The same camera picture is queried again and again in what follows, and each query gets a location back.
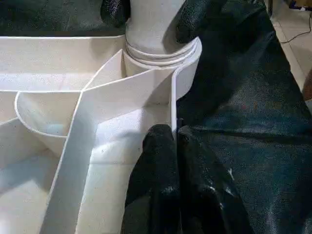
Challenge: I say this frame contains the white plastic table top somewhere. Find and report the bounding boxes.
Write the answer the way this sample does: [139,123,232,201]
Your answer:
[0,35,204,234]

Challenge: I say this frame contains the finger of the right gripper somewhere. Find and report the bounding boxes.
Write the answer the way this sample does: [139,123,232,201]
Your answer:
[174,0,225,45]
[100,0,134,29]

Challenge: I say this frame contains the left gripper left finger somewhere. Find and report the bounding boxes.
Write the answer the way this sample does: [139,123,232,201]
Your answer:
[121,123,181,234]

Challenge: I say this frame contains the white plastic table leg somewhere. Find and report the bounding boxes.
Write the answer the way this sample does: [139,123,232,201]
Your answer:
[124,0,198,68]

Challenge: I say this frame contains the black work mat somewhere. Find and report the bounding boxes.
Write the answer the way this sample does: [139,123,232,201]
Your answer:
[0,0,312,234]

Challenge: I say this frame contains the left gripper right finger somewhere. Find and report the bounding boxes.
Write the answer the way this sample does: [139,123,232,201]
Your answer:
[176,125,252,234]

